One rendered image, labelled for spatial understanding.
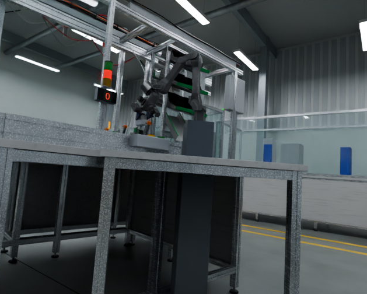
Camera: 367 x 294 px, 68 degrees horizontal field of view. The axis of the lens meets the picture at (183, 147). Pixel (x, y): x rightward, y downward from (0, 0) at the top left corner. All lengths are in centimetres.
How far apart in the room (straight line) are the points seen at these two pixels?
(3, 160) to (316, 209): 463
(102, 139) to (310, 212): 426
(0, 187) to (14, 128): 23
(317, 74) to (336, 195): 602
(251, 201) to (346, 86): 588
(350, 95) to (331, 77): 84
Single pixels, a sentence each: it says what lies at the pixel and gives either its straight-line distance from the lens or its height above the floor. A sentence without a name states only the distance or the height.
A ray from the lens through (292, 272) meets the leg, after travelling 137.
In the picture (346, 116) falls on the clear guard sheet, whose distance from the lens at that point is 516.
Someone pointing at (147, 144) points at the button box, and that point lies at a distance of 135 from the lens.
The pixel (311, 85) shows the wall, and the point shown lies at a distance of 1028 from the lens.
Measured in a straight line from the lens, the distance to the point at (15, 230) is 260.
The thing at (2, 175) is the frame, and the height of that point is 73.
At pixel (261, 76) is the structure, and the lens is 966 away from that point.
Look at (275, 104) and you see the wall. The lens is 1042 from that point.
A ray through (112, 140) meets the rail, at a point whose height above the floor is 92.
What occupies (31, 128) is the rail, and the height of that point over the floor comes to 92.
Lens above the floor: 78
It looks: 6 degrees up
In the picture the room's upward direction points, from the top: 4 degrees clockwise
